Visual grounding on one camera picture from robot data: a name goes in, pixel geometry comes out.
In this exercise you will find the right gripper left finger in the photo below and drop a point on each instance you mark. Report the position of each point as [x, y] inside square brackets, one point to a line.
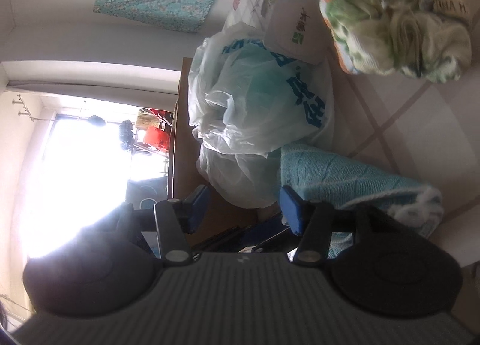
[175, 218]

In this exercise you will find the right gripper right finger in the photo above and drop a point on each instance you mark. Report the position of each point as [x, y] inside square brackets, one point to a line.
[313, 222]

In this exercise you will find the teal knitted towel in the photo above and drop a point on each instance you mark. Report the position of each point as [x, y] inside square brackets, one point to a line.
[382, 200]

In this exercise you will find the white tissue pack green logo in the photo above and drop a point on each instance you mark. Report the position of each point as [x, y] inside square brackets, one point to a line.
[296, 29]

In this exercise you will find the cardboard box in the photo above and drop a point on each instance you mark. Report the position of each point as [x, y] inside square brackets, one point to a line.
[223, 225]

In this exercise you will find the white and blue plastic bag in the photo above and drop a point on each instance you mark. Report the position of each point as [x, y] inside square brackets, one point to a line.
[246, 103]

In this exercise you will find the checked patterned bed sheet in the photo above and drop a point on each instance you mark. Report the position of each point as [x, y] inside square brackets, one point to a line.
[411, 127]

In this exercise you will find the green white crumpled cloth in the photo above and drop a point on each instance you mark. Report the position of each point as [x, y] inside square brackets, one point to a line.
[418, 38]

